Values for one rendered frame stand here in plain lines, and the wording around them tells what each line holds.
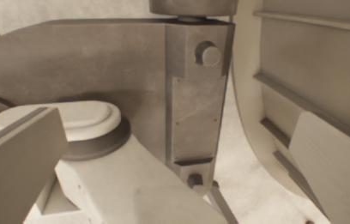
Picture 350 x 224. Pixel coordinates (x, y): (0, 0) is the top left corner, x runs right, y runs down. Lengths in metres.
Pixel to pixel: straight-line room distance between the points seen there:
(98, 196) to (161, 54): 0.30
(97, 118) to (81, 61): 0.16
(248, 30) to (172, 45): 0.30
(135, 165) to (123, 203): 0.07
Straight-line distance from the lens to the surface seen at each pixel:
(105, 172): 0.32
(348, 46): 0.48
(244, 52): 0.69
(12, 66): 0.52
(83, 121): 0.35
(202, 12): 0.43
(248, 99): 0.76
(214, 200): 0.89
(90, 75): 0.47
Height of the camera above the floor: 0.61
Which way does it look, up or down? 59 degrees down
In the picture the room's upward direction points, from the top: 158 degrees clockwise
